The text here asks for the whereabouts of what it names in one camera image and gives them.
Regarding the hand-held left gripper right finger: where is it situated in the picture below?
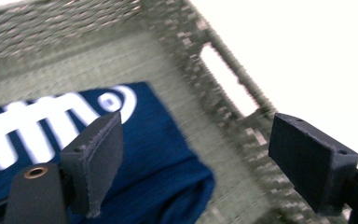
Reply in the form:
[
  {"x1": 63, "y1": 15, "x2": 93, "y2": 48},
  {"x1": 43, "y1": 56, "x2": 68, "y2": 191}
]
[{"x1": 268, "y1": 112, "x2": 358, "y2": 217}]

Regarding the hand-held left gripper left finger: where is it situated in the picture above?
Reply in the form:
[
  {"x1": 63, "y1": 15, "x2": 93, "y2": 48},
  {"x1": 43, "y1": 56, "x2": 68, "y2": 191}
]
[{"x1": 60, "y1": 111, "x2": 125, "y2": 219}]

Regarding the navy blue printed shirt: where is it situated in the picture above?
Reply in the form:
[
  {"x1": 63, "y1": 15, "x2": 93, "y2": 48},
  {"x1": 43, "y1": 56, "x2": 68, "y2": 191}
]
[{"x1": 0, "y1": 81, "x2": 216, "y2": 224}]

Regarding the green woven basket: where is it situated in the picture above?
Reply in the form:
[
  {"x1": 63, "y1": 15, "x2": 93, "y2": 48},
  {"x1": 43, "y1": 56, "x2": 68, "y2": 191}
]
[{"x1": 0, "y1": 0, "x2": 353, "y2": 224}]

